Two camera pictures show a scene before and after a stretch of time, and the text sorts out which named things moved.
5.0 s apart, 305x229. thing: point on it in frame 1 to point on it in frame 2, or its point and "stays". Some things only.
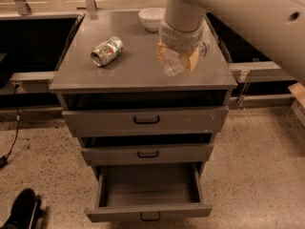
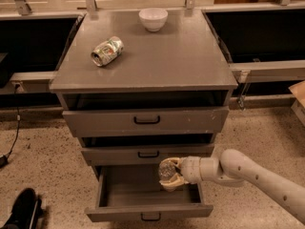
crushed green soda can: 108,51 stays
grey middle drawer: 96,156 stays
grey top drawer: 143,121 stays
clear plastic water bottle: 173,63 to 166,170
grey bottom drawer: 144,192 stays
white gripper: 179,40 to 191,169
